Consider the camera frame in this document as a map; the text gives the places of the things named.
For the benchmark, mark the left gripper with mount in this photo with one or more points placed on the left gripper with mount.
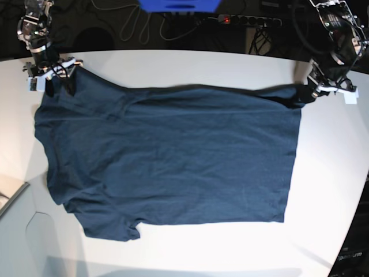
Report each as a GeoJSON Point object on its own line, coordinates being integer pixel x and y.
{"type": "Point", "coordinates": [326, 78]}

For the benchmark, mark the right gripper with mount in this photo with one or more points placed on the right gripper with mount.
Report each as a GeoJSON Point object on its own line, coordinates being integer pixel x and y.
{"type": "Point", "coordinates": [39, 77]}

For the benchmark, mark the dark blue t-shirt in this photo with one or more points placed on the dark blue t-shirt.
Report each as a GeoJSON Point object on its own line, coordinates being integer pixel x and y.
{"type": "Point", "coordinates": [191, 154]}

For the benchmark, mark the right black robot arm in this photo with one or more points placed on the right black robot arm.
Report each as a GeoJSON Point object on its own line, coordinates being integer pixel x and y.
{"type": "Point", "coordinates": [34, 30]}

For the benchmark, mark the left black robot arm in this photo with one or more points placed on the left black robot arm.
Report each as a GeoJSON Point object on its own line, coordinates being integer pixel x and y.
{"type": "Point", "coordinates": [348, 40]}

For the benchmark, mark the black power strip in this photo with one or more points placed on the black power strip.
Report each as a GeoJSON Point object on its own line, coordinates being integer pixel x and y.
{"type": "Point", "coordinates": [249, 21]}

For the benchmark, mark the blue plastic bin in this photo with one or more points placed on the blue plastic bin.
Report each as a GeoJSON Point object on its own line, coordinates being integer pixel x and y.
{"type": "Point", "coordinates": [172, 6]}

